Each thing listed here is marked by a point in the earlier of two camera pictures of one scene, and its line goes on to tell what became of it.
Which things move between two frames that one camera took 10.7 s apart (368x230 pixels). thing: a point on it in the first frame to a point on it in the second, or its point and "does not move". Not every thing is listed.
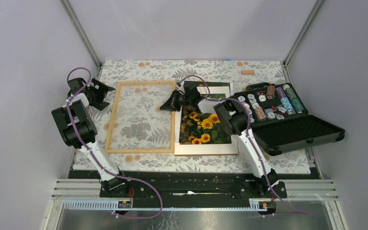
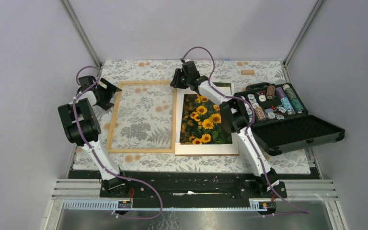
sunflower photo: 198,128 does not move
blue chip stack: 287,106 does not move
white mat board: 206,149 does not move
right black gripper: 171,104 to 175,82
